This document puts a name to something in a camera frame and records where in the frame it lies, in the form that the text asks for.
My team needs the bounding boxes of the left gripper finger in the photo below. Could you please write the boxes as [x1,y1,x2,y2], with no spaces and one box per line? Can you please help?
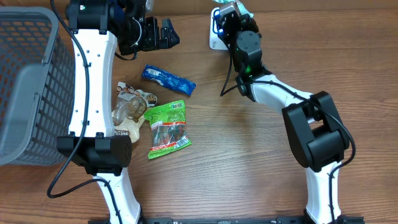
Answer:
[159,27,180,49]
[161,18,173,30]

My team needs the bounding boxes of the mint green snack packet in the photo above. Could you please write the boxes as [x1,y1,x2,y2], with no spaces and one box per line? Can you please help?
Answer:
[213,0,254,18]

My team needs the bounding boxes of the blue cookie packet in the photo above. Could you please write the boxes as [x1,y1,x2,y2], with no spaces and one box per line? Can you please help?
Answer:
[141,65,197,96]

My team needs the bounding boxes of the beige brown snack pouch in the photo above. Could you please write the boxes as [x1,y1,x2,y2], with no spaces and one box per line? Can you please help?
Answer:
[112,82,157,143]

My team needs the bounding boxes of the green candy bag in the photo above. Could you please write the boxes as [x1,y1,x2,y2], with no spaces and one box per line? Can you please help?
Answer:
[144,100,192,159]

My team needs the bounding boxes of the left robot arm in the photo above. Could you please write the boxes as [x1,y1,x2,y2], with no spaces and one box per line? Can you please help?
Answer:
[57,1,180,223]

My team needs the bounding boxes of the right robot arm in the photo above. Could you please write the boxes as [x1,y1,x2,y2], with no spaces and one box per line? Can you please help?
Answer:
[213,6,356,223]

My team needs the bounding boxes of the white barcode scanner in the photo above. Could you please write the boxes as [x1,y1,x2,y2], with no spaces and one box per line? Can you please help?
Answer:
[209,7,227,50]

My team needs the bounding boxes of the grey plastic mesh basket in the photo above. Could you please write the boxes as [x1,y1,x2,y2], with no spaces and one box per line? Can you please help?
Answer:
[1,6,75,166]

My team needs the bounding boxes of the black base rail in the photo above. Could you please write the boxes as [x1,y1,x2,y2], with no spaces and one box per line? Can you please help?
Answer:
[87,215,365,224]

